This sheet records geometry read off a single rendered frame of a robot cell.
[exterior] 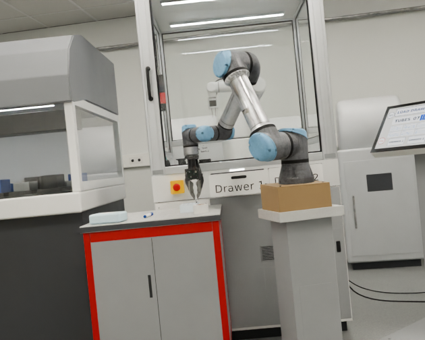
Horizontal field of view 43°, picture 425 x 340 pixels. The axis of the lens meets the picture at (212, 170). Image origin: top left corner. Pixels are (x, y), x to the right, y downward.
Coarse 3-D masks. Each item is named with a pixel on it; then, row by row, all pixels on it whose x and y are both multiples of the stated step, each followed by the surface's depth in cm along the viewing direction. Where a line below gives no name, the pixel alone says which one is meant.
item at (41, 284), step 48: (0, 48) 284; (48, 48) 279; (0, 96) 273; (48, 96) 272; (96, 96) 329; (96, 192) 307; (0, 240) 281; (48, 240) 280; (0, 288) 281; (48, 288) 281; (0, 336) 282; (48, 336) 281
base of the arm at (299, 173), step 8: (296, 160) 224; (304, 160) 225; (288, 168) 225; (296, 168) 224; (304, 168) 224; (280, 176) 228; (288, 176) 224; (296, 176) 223; (304, 176) 223; (312, 176) 226; (288, 184) 224
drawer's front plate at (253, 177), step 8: (208, 176) 262; (216, 176) 262; (224, 176) 262; (248, 176) 262; (256, 176) 261; (264, 176) 261; (216, 184) 262; (224, 184) 262; (232, 184) 262; (240, 184) 262; (248, 184) 262; (256, 184) 261; (224, 192) 262; (232, 192) 262; (240, 192) 262; (248, 192) 262; (256, 192) 261
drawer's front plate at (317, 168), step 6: (270, 168) 293; (276, 168) 293; (312, 168) 292; (318, 168) 292; (270, 174) 293; (276, 174) 293; (318, 174) 292; (270, 180) 293; (276, 180) 293; (318, 180) 292
